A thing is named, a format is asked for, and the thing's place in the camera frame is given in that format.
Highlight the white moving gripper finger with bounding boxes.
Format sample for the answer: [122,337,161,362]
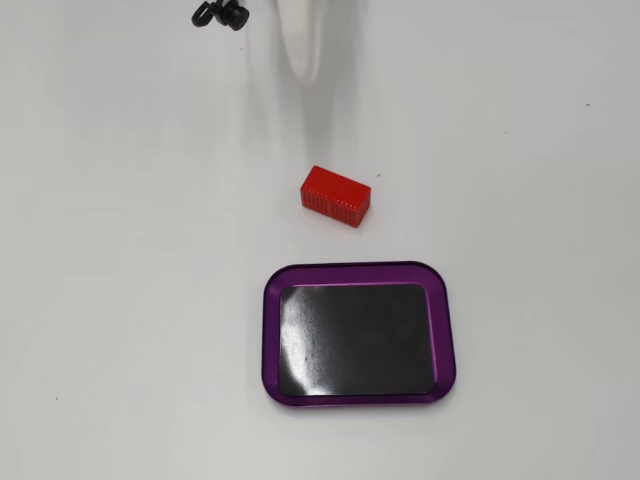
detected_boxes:
[272,0,324,84]

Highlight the red studded block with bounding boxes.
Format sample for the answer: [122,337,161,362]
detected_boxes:
[299,165,373,229]

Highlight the small black clip-on device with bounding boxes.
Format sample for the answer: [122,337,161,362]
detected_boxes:
[190,0,250,32]

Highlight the purple metal tray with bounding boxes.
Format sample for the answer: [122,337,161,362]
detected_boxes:
[261,260,457,414]

